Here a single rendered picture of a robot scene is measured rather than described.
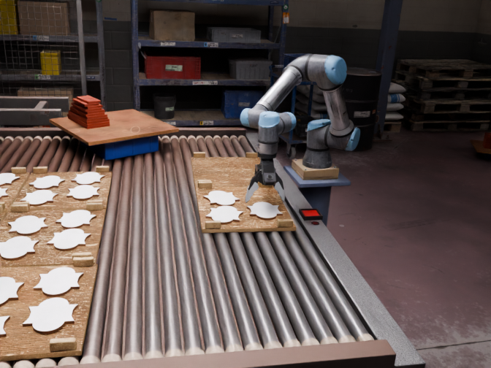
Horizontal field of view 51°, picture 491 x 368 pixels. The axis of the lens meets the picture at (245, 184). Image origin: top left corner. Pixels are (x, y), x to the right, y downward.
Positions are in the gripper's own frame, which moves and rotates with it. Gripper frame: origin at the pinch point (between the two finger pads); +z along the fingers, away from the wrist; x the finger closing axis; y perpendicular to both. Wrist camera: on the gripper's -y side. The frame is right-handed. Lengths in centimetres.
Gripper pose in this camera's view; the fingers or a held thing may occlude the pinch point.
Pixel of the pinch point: (264, 203)
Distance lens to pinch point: 201.6
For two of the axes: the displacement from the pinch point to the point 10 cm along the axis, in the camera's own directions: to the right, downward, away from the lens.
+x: -9.9, 0.1, -1.5
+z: -0.4, 9.4, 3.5
